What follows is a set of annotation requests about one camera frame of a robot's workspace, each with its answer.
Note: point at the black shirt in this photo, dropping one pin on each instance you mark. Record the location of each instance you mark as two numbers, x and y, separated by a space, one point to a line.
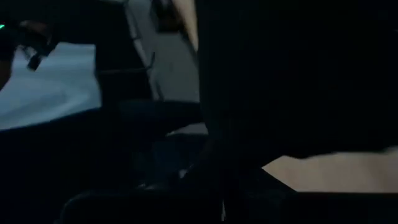
280 77

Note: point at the light grey t-shirt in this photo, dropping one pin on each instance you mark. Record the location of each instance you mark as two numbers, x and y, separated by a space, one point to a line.
53 87

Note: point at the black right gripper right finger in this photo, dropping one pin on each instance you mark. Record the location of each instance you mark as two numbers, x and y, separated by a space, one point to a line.
311 208

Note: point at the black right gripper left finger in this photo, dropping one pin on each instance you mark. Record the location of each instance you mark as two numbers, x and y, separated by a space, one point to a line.
140 208

